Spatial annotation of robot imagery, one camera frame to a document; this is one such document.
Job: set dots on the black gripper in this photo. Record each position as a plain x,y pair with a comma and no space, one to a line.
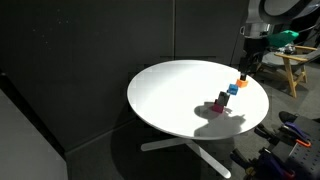
249,55

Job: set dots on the gray block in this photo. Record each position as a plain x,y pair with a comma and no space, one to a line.
223,98

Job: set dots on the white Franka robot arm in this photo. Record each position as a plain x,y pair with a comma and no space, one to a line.
256,13

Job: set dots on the orange block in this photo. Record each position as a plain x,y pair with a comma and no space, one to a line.
241,83

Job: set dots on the blue block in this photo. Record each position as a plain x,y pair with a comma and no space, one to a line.
233,89

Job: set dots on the pink block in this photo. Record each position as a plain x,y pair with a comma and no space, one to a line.
217,108

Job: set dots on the wooden chair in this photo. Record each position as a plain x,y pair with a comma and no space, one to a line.
290,66

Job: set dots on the black clamp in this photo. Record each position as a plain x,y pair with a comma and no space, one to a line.
265,132

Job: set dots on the blue clamp orange tip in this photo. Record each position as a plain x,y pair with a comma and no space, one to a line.
296,131

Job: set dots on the white table base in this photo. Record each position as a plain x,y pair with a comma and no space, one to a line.
206,156

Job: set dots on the perforated metal board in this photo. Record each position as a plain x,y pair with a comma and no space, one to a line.
305,156

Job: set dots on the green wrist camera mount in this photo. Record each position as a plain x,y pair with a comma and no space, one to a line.
281,37

